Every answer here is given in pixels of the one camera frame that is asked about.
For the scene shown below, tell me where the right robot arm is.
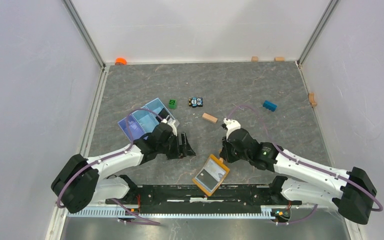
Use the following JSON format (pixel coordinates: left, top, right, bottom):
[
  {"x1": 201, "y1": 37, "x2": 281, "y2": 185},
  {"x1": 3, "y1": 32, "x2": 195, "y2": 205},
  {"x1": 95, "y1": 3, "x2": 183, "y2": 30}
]
[{"x1": 220, "y1": 127, "x2": 377, "y2": 225}]

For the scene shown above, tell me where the small wooden block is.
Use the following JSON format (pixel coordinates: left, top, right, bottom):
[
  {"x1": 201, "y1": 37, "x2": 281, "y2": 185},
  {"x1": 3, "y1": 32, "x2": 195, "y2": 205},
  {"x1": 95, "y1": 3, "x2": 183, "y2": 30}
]
[
  {"x1": 274, "y1": 56, "x2": 285, "y2": 62},
  {"x1": 251, "y1": 56, "x2": 259, "y2": 62}
]

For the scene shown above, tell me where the aluminium frame rail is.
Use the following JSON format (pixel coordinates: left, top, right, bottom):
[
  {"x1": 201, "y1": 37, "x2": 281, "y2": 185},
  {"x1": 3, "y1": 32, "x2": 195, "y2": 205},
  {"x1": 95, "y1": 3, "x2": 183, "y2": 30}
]
[{"x1": 52, "y1": 184, "x2": 114, "y2": 213}]

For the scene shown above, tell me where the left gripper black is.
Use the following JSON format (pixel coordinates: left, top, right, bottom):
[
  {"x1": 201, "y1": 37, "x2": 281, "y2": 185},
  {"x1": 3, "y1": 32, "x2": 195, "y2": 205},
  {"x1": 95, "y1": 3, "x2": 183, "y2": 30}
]
[{"x1": 157, "y1": 131, "x2": 196, "y2": 160}]

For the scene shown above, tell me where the orange round cap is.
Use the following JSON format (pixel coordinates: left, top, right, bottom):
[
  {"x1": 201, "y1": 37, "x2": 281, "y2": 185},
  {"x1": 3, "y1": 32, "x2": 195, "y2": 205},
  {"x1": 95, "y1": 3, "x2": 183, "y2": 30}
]
[{"x1": 114, "y1": 57, "x2": 127, "y2": 65}]

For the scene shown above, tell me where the blue toy brick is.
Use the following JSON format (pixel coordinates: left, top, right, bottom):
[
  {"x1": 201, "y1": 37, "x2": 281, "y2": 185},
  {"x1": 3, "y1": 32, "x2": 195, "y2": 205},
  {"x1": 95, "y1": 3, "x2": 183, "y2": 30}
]
[{"x1": 262, "y1": 100, "x2": 277, "y2": 112}]

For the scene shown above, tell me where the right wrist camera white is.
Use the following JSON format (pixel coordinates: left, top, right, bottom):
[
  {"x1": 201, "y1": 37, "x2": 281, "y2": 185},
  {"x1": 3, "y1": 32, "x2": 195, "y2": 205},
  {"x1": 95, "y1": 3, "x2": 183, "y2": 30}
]
[{"x1": 221, "y1": 118, "x2": 241, "y2": 139}]

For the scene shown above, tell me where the small wooden block left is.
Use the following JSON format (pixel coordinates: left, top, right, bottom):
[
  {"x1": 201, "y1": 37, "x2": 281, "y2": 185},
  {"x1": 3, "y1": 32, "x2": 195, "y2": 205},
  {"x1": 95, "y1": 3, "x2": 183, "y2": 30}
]
[{"x1": 251, "y1": 56, "x2": 259, "y2": 62}]

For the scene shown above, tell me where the small wooden block right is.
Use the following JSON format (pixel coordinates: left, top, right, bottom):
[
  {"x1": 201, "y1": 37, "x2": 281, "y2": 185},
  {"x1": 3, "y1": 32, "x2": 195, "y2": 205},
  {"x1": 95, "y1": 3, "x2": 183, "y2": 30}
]
[{"x1": 274, "y1": 56, "x2": 285, "y2": 62}]

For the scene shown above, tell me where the green toy brick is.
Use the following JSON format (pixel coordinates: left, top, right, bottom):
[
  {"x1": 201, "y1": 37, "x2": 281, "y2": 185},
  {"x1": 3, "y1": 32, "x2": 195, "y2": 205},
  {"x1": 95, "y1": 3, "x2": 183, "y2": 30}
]
[{"x1": 168, "y1": 99, "x2": 177, "y2": 110}]

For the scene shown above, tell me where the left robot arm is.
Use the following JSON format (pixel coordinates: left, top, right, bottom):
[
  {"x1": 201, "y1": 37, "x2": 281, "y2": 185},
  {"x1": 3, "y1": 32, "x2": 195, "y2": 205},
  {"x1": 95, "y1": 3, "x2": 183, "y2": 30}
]
[{"x1": 51, "y1": 121, "x2": 196, "y2": 214}]

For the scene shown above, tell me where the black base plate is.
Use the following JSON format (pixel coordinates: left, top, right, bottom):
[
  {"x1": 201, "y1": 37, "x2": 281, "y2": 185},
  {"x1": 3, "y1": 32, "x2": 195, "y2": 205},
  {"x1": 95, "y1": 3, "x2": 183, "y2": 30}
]
[{"x1": 118, "y1": 184, "x2": 302, "y2": 214}]

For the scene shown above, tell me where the blue three-compartment tray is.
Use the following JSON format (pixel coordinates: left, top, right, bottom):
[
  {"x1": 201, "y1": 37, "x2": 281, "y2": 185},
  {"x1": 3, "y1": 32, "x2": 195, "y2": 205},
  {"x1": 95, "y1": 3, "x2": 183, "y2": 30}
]
[{"x1": 117, "y1": 97, "x2": 175, "y2": 141}]

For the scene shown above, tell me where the light blue cable duct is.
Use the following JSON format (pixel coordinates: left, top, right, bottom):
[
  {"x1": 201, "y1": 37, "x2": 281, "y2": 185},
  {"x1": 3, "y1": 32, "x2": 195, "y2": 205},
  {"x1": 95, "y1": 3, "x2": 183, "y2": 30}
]
[{"x1": 67, "y1": 206, "x2": 275, "y2": 220}]

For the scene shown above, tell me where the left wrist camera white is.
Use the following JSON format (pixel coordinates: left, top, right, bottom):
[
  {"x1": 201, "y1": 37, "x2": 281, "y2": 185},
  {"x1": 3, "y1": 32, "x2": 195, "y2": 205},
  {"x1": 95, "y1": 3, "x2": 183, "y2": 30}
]
[{"x1": 161, "y1": 115, "x2": 180, "y2": 136}]

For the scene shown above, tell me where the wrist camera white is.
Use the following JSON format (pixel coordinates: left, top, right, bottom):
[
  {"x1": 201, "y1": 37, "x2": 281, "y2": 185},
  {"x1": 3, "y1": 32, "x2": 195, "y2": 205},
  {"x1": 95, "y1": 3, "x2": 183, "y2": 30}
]
[
  {"x1": 161, "y1": 115, "x2": 180, "y2": 136},
  {"x1": 221, "y1": 118, "x2": 241, "y2": 139}
]

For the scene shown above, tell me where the curved wooden piece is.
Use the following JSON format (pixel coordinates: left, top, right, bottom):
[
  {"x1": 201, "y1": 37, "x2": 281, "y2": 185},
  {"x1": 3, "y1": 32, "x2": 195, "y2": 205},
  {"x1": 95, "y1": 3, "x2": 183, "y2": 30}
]
[{"x1": 308, "y1": 92, "x2": 318, "y2": 108}]

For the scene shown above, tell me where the small toy car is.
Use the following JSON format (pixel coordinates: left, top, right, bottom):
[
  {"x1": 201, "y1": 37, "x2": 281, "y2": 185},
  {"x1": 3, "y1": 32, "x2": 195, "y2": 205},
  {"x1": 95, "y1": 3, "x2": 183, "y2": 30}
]
[{"x1": 188, "y1": 97, "x2": 203, "y2": 108}]

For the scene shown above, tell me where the orange card holder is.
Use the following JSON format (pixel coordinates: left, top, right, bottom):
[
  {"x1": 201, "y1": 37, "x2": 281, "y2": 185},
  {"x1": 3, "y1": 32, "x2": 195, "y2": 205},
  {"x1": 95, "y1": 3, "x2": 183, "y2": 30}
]
[{"x1": 192, "y1": 154, "x2": 230, "y2": 197}]

